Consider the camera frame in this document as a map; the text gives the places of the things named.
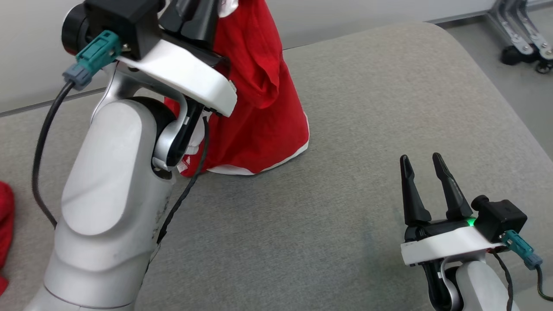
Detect right black cable teal connector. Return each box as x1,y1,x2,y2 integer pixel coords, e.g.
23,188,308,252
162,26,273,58
501,230,553,301

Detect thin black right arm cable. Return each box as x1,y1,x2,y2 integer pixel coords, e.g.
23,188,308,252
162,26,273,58
493,253,515,311

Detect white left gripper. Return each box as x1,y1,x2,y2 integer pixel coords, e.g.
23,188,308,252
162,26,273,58
117,0,238,118

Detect red Bulls jersey white sleeves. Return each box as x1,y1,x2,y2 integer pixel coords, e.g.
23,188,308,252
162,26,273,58
0,181,16,295

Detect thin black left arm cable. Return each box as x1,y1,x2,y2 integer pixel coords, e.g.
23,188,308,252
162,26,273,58
156,116,211,244

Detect red shorts with white trim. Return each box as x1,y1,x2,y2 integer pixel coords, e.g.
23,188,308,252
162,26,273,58
163,0,310,177

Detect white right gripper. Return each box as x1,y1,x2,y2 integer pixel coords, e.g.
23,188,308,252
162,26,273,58
400,152,505,266

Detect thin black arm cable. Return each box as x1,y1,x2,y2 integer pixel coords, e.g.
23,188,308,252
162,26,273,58
493,253,515,311
156,116,211,244

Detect metal stand with castors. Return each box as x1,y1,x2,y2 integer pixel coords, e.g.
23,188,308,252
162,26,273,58
488,0,553,74

